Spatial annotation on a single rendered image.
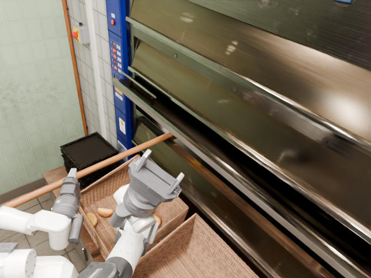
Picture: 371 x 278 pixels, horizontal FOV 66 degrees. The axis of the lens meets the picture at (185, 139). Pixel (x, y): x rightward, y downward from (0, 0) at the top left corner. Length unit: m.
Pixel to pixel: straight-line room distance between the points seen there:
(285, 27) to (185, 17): 0.47
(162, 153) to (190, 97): 0.53
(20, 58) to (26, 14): 0.31
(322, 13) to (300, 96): 0.23
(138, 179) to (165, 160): 1.09
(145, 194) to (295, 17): 0.63
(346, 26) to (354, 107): 0.21
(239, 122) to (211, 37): 0.34
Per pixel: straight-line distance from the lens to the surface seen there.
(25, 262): 0.79
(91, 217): 1.91
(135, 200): 0.69
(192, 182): 1.58
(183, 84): 1.35
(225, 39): 1.11
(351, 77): 0.90
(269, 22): 0.98
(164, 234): 1.70
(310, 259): 1.27
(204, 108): 1.25
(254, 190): 1.03
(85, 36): 2.13
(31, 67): 2.47
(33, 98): 2.57
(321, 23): 0.90
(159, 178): 0.65
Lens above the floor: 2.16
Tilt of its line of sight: 38 degrees down
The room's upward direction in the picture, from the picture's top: 6 degrees clockwise
